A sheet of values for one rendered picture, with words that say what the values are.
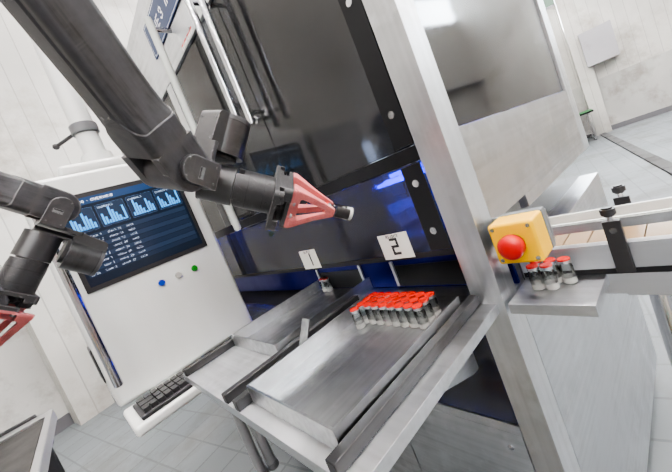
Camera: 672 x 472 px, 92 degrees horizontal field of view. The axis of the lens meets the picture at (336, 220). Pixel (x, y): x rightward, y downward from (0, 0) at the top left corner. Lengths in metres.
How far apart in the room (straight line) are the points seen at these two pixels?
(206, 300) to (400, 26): 1.11
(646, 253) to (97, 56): 0.77
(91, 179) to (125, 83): 0.96
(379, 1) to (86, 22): 0.45
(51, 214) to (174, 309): 0.68
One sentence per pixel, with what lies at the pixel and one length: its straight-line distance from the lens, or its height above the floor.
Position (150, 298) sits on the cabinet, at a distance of 1.32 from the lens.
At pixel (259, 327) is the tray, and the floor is 0.89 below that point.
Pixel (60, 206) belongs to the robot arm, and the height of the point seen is 1.34.
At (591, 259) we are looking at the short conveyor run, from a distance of 0.73.
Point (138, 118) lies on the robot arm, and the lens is 0.41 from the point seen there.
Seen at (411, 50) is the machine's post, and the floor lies 1.36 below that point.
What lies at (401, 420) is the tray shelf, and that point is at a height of 0.88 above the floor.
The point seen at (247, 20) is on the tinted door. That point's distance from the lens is 1.00.
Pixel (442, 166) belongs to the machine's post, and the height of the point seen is 1.15.
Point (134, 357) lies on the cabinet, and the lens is 1.33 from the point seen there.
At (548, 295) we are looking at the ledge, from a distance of 0.69.
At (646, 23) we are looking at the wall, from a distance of 11.05.
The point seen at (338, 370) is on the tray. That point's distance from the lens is 0.65.
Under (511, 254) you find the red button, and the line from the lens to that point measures 0.59.
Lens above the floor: 1.19
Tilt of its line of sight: 5 degrees down
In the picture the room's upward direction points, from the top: 22 degrees counter-clockwise
